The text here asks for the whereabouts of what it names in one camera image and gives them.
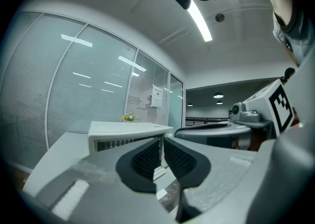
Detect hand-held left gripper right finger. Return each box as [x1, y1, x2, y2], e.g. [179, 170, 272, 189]
[164, 136, 258, 224]

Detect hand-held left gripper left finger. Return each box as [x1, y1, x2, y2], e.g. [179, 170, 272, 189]
[36, 138, 177, 224]

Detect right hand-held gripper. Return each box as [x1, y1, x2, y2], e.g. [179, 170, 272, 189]
[174, 79, 295, 152]

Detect white oven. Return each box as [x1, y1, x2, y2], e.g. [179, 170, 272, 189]
[87, 120, 175, 155]

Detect glass door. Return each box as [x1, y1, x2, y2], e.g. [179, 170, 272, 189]
[169, 73, 185, 130]

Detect black railing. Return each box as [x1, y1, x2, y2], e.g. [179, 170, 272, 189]
[185, 117, 231, 128]

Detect white paper notice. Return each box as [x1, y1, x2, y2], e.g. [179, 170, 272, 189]
[151, 84, 164, 108]

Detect white ceiling light panel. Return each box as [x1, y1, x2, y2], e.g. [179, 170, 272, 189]
[187, 0, 214, 43]

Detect person's grey t-shirt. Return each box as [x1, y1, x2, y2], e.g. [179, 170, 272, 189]
[272, 8, 315, 68]

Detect right hand-held gripper camera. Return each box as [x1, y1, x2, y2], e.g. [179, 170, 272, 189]
[229, 102, 262, 124]

